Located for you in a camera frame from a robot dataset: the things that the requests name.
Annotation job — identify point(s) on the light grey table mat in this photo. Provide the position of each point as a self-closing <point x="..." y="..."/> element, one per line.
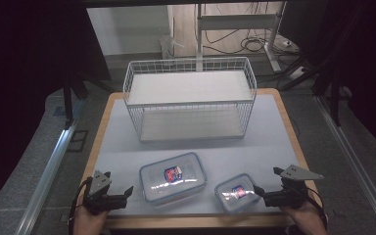
<point x="267" y="140"/>

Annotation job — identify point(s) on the aluminium rail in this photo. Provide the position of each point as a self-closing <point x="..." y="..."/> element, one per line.
<point x="355" y="156"/>
<point x="50" y="163"/>

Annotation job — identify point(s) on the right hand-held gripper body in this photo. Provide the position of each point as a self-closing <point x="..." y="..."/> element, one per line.
<point x="290" y="192"/>

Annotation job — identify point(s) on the white power strip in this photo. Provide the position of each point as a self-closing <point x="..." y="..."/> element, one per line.
<point x="297" y="73"/>

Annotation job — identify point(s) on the large clear plastic food container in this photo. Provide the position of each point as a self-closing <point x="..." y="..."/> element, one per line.
<point x="173" y="178"/>

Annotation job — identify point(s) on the person's left hand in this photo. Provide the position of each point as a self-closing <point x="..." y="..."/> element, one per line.
<point x="88" y="220"/>

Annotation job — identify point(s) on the small clear plastic food container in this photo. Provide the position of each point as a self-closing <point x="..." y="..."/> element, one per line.
<point x="237" y="193"/>

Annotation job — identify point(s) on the white metal desk frame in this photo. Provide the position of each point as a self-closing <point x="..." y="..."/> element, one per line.
<point x="238" y="22"/>

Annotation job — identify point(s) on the person's right hand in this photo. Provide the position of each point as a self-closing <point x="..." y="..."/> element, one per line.
<point x="302" y="217"/>

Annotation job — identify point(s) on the clear plastic bin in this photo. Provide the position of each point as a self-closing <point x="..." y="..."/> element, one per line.
<point x="167" y="46"/>

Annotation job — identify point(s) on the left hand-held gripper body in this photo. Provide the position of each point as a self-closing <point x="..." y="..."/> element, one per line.
<point x="99" y="187"/>

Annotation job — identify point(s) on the black metal stand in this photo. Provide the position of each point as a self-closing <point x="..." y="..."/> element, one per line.
<point x="334" y="98"/>
<point x="69" y="101"/>

